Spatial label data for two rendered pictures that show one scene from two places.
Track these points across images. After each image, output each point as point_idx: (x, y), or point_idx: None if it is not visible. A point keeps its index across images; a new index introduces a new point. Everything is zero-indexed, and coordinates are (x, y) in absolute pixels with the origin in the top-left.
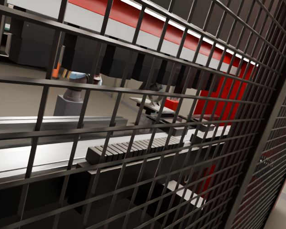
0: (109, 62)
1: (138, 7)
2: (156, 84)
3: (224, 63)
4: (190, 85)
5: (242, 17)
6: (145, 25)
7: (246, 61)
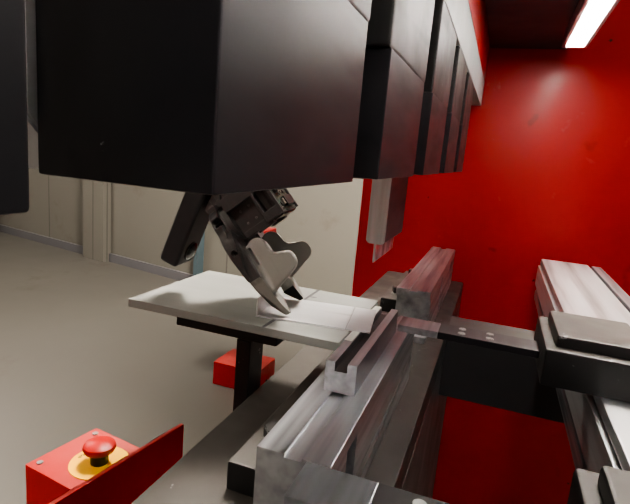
0: None
1: None
2: (271, 193)
3: (477, 51)
4: (439, 156)
5: None
6: None
7: (495, 51)
